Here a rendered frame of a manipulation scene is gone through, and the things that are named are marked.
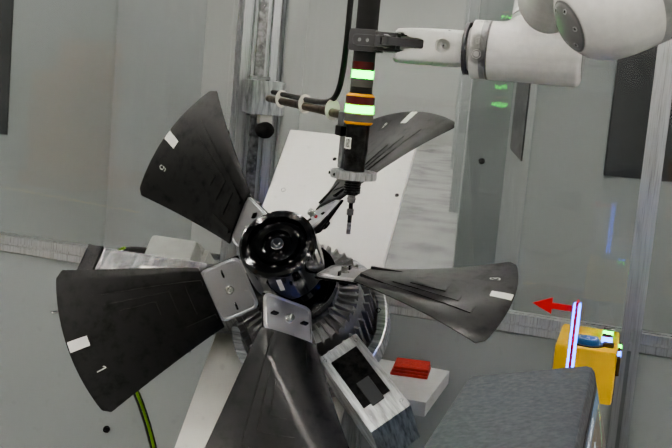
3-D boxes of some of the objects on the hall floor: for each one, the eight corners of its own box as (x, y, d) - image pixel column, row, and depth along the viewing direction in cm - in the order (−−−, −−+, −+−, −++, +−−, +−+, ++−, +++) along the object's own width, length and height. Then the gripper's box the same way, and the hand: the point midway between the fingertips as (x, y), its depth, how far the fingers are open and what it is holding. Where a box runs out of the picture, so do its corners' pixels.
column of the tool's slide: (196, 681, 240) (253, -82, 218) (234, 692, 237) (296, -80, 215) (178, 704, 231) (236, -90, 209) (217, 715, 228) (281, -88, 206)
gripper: (487, 27, 150) (370, 18, 156) (468, 18, 135) (339, 9, 140) (482, 76, 151) (366, 66, 157) (462, 73, 135) (334, 63, 141)
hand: (366, 40), depth 148 cm, fingers closed on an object, 4 cm apart
